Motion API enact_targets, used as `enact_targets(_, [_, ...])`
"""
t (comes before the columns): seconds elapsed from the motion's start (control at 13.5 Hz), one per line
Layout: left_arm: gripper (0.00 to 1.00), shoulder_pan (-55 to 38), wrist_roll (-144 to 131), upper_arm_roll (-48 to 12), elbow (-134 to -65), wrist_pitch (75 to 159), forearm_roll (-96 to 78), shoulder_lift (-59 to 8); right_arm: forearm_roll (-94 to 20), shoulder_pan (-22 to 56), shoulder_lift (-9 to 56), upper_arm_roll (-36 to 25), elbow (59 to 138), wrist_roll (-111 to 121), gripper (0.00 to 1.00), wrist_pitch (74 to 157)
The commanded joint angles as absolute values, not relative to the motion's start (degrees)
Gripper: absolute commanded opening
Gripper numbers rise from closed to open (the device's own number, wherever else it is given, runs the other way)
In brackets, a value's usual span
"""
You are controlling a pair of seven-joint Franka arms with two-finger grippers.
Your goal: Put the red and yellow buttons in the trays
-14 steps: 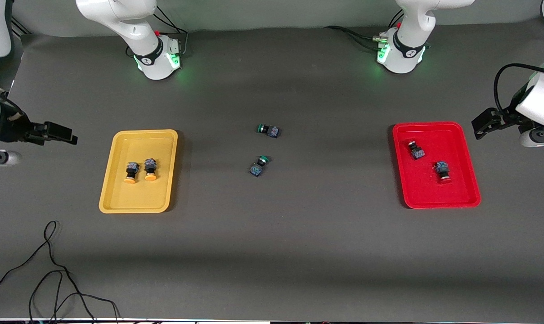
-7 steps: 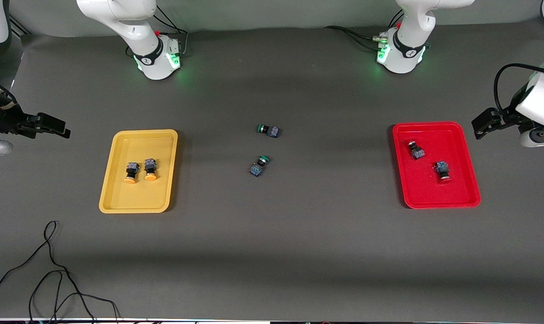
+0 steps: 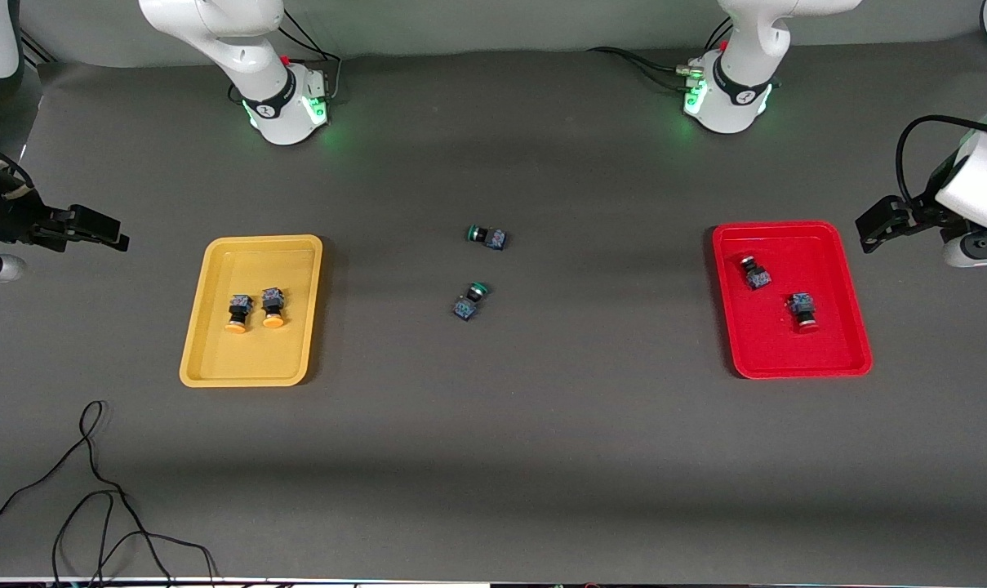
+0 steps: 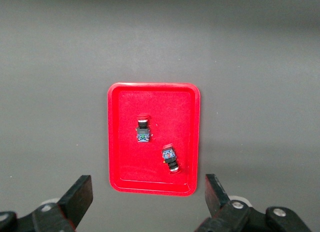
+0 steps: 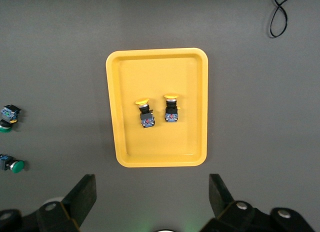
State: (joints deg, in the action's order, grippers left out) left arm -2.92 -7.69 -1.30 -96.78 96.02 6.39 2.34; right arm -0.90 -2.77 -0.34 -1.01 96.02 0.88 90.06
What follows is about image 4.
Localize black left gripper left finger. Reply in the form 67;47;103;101
0;175;94;232

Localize red plastic tray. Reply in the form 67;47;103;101
107;82;202;197

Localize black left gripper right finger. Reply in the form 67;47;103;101
194;173;313;232

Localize red push button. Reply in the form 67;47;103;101
135;112;153;144
161;143;181;175

